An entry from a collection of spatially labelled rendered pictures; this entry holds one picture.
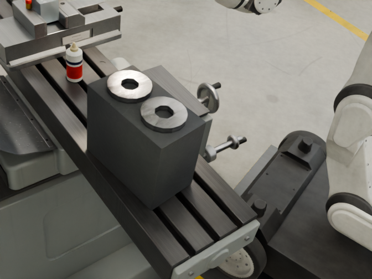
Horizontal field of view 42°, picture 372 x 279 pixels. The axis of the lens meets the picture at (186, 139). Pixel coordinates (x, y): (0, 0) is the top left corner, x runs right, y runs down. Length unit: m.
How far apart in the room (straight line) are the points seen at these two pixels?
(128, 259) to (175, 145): 0.95
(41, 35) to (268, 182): 0.82
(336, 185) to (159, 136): 0.70
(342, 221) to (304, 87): 1.70
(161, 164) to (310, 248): 0.72
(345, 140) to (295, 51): 2.13
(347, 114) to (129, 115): 0.56
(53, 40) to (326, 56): 2.37
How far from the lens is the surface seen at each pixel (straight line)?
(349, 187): 1.43
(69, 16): 1.33
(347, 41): 3.67
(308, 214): 1.58
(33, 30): 1.31
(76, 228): 1.55
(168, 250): 0.95
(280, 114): 2.79
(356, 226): 1.45
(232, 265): 1.54
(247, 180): 1.82
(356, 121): 1.24
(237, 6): 1.29
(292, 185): 1.60
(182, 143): 0.90
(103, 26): 1.41
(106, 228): 1.65
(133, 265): 1.77
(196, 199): 1.04
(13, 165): 1.23
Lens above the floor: 1.73
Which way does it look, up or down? 44 degrees down
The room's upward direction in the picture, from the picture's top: 12 degrees clockwise
